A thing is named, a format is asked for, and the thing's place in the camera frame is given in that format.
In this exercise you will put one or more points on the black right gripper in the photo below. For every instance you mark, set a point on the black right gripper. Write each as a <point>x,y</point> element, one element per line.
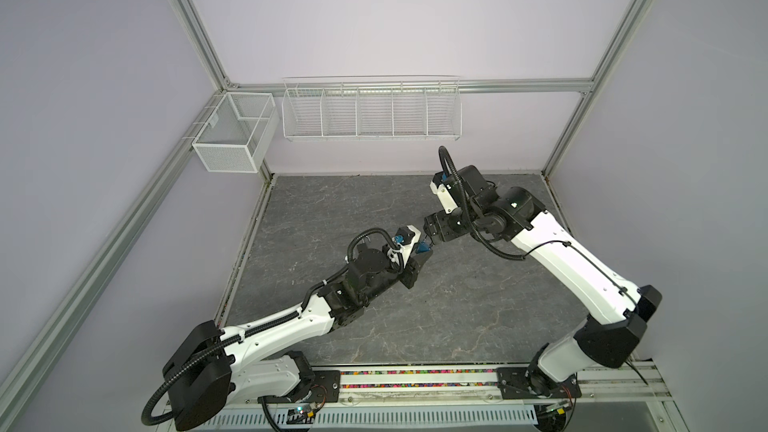
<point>441,220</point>

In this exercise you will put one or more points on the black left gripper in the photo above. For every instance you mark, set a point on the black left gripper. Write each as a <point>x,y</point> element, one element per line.
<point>412,269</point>

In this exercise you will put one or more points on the blue padlock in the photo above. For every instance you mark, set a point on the blue padlock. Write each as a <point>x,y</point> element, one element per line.
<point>423,246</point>

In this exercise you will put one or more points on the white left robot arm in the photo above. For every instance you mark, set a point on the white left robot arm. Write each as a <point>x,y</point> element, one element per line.
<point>214,366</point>

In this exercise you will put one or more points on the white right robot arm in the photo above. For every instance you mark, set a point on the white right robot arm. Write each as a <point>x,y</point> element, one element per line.
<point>517,226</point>

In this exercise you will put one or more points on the white mesh box basket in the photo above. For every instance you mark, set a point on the white mesh box basket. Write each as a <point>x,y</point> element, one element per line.
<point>237,133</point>

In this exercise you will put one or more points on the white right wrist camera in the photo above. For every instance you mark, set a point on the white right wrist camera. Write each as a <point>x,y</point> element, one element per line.
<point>443,193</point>

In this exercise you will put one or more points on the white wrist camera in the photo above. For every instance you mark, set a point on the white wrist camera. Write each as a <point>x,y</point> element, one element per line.
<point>406,239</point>
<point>443,193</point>

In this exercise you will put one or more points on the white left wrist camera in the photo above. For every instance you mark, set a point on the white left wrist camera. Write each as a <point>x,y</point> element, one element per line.
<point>406,239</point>

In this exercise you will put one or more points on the aluminium front mounting rail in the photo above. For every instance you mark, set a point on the aluminium front mounting rail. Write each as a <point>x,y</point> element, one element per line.
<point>484,383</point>

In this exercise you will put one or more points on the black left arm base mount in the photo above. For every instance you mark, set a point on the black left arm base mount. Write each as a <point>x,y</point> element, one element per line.
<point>315,387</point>

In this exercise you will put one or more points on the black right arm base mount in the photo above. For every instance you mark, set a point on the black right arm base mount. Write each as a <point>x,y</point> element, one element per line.
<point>519,382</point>

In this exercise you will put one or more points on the white ventilated cable duct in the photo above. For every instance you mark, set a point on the white ventilated cable duct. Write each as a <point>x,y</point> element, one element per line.
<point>407,417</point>

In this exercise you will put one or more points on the white wire wall basket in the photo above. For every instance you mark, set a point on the white wire wall basket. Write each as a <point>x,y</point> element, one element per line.
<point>372,108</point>

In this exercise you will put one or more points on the aluminium frame corner post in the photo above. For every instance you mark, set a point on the aluminium frame corner post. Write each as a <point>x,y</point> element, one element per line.
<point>194,28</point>

